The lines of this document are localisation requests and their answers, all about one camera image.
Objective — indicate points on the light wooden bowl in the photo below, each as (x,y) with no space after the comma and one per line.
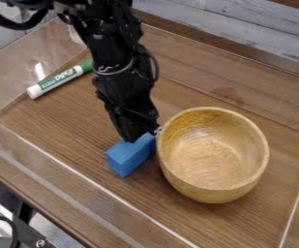
(212,153)

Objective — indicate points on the clear acrylic front wall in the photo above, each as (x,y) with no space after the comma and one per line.
(100,219)

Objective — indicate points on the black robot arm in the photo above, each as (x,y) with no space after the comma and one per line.
(124,65)

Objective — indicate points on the black metal stand base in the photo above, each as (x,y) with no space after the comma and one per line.
(27,237)

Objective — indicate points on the blue foam block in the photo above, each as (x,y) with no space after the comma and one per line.
(127,155)

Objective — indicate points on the green white dry-erase marker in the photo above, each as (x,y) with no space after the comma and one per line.
(51,82)

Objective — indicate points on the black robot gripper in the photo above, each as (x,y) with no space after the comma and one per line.
(124,90)

